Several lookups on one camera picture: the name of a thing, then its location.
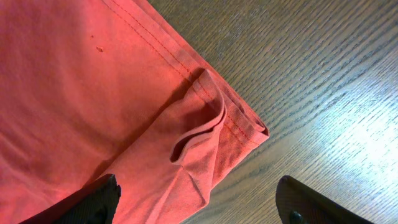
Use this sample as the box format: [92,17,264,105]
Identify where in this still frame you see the red t-shirt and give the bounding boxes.
[1,0,269,223]

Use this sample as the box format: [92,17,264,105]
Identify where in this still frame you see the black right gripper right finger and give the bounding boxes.
[275,175,372,224]

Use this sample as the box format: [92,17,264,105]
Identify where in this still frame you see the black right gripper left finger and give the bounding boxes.
[22,174,121,224]

